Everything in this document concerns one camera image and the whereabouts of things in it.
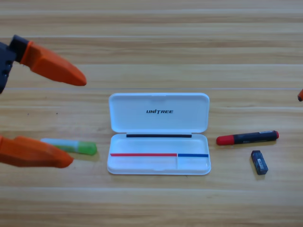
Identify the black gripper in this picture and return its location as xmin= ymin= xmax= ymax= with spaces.
xmin=0 ymin=35 xmax=87 ymax=95

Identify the black eraser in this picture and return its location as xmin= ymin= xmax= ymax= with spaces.
xmin=250 ymin=150 xmax=269 ymax=175

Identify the white Unitree pencil case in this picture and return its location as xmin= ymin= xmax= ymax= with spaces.
xmin=107 ymin=92 xmax=212 ymax=176

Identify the red and black marker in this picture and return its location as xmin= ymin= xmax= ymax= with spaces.
xmin=216 ymin=130 xmax=280 ymax=146

